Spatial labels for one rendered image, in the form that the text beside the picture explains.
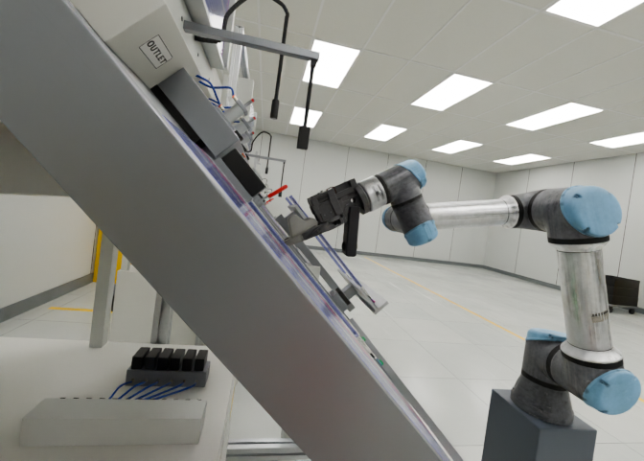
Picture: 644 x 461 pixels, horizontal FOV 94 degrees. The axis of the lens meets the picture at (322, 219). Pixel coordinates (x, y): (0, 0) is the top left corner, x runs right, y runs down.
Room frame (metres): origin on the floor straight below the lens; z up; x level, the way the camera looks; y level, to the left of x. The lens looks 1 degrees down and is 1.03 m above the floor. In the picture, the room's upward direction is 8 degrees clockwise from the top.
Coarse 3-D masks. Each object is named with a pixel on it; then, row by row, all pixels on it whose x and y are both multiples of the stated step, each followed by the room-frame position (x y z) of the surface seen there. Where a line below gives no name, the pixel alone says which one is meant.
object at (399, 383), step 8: (352, 320) 0.88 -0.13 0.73; (360, 328) 0.82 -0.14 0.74; (368, 344) 0.73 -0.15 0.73; (376, 352) 0.69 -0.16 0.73; (384, 360) 0.65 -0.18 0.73; (384, 368) 0.63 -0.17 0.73; (392, 368) 0.61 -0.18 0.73; (392, 376) 0.60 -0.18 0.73; (400, 384) 0.56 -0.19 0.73; (408, 392) 0.54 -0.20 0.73; (408, 400) 0.52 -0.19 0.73; (416, 400) 0.51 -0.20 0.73; (416, 408) 0.50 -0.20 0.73; (424, 416) 0.48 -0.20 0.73; (432, 424) 0.46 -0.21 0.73; (440, 432) 0.44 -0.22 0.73; (440, 440) 0.43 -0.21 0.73; (448, 448) 0.41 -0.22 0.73; (456, 456) 0.40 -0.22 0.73
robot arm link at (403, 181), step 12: (396, 168) 0.69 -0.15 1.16; (408, 168) 0.68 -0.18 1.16; (420, 168) 0.68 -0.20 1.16; (384, 180) 0.67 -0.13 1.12; (396, 180) 0.67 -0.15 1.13; (408, 180) 0.68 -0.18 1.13; (420, 180) 0.68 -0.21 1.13; (396, 192) 0.67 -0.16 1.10; (408, 192) 0.67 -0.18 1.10; (420, 192) 0.69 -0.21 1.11; (396, 204) 0.69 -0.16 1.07
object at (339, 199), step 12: (348, 180) 0.68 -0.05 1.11; (324, 192) 0.64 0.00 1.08; (336, 192) 0.67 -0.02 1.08; (348, 192) 0.67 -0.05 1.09; (360, 192) 0.66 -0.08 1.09; (312, 204) 0.64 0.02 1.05; (324, 204) 0.65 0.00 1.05; (336, 204) 0.65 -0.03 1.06; (348, 204) 0.67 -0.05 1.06; (360, 204) 0.68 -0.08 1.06; (324, 216) 0.65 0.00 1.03; (336, 216) 0.65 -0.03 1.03
